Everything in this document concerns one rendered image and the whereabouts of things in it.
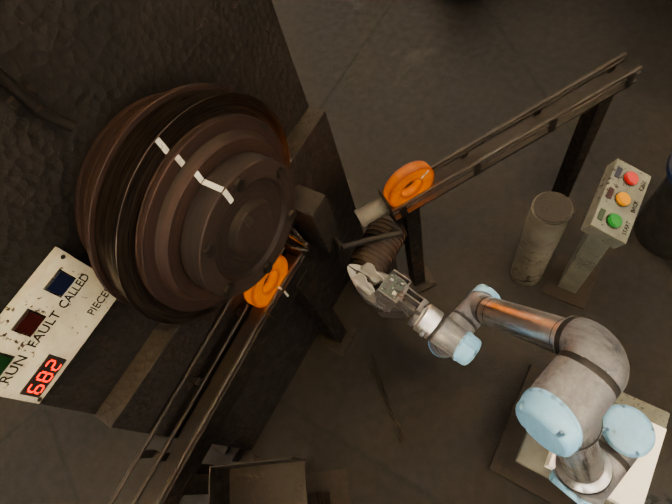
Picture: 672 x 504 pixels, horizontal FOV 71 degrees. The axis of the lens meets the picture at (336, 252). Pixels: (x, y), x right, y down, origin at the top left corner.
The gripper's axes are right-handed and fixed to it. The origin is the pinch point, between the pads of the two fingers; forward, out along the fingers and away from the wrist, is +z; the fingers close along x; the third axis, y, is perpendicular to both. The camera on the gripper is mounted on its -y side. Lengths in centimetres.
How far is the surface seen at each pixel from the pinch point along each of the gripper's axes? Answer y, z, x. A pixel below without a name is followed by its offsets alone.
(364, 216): -8.5, 8.1, -20.2
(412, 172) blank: 4.8, 3.4, -32.3
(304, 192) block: -3.0, 24.2, -12.0
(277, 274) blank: -13.3, 16.9, 8.2
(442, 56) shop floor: -61, 43, -161
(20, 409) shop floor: -128, 92, 91
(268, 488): -26, -15, 50
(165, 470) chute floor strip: -34, 9, 63
